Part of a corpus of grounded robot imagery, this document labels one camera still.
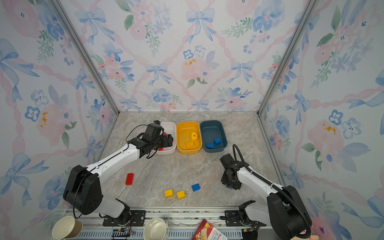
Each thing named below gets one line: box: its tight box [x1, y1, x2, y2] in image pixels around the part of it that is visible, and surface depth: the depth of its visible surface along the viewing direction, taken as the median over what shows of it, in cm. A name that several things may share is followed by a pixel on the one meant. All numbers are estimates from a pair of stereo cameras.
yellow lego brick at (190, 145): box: [186, 141, 194, 149], surface depth 102 cm
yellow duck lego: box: [191, 132, 198, 140], surface depth 105 cm
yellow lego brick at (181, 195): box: [176, 190, 187, 200], surface depth 81 cm
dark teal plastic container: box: [200, 120, 228, 153], surface depth 108 cm
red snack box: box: [191, 219, 229, 240], surface depth 69 cm
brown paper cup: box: [51, 215, 84, 240], surface depth 68 cm
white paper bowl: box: [143, 218, 170, 240], surface depth 72 cm
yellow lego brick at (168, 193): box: [164, 189, 174, 198], surface depth 82 cm
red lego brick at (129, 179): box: [125, 173, 134, 186], surface depth 87 cm
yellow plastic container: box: [176, 121, 203, 155], surface depth 105 cm
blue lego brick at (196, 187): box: [191, 183, 201, 192], surface depth 85 cm
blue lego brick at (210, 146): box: [206, 143, 215, 149], surface depth 100 cm
